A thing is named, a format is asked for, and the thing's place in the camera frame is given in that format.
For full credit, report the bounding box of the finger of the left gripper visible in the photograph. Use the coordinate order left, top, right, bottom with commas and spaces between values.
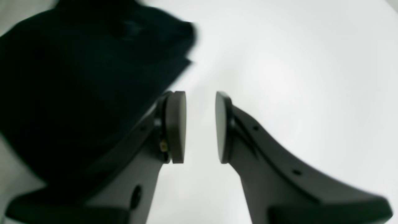
215, 91, 393, 224
5, 91, 187, 224

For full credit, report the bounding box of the black t-shirt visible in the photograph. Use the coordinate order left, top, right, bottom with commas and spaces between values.
1, 0, 196, 184

